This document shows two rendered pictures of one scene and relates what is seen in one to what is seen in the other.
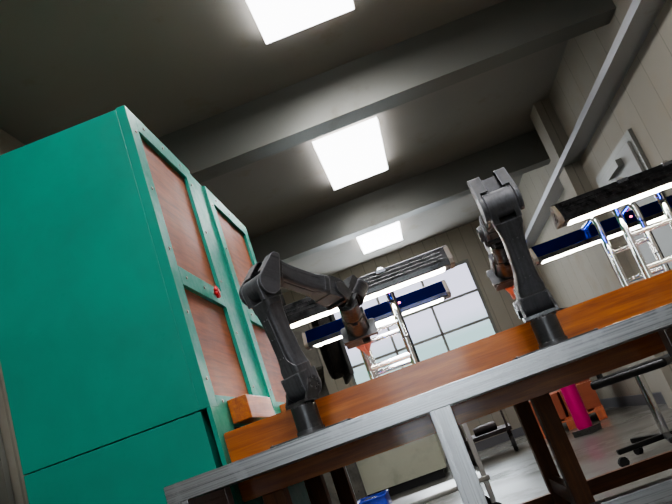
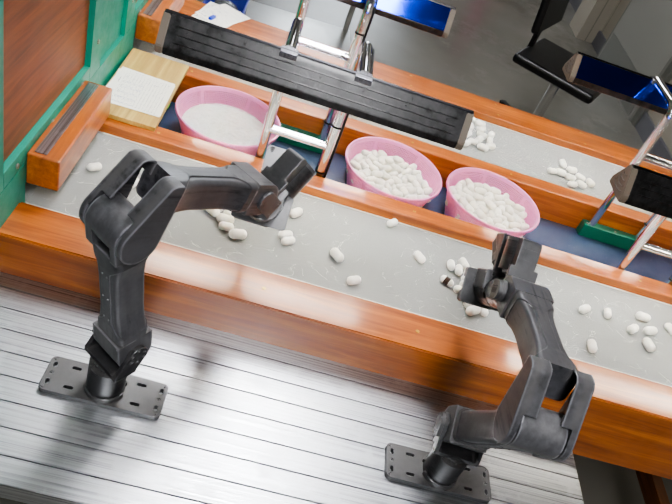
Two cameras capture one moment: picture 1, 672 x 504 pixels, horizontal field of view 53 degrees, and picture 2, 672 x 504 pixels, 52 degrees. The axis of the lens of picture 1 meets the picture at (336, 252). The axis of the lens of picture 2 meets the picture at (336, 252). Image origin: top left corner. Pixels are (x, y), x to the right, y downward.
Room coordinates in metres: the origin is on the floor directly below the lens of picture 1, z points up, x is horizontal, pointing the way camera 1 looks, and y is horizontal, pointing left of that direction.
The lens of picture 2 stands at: (0.93, 0.10, 1.67)
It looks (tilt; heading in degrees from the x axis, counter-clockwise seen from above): 39 degrees down; 346
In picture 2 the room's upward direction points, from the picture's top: 23 degrees clockwise
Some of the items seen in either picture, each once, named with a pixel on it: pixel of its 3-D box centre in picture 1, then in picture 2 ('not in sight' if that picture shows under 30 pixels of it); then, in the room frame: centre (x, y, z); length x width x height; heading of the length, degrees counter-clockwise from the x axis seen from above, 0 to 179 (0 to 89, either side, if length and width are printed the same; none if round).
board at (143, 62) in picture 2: not in sight; (143, 87); (2.45, 0.34, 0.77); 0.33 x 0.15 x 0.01; 177
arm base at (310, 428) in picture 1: (307, 420); (107, 375); (1.64, 0.20, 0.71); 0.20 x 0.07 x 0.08; 87
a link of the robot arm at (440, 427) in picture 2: (535, 307); (459, 437); (1.61, -0.40, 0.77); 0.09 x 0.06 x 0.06; 83
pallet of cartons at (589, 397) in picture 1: (561, 396); not in sight; (8.77, -2.01, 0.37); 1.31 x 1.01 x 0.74; 177
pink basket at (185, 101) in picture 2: not in sight; (225, 130); (2.44, 0.12, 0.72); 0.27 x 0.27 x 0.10
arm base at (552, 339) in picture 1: (548, 332); (445, 462); (1.60, -0.40, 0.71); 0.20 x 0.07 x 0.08; 87
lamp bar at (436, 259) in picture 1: (360, 288); (319, 78); (2.15, -0.04, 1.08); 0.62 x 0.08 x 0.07; 87
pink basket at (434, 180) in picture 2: not in sight; (388, 181); (2.42, -0.32, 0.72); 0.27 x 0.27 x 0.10
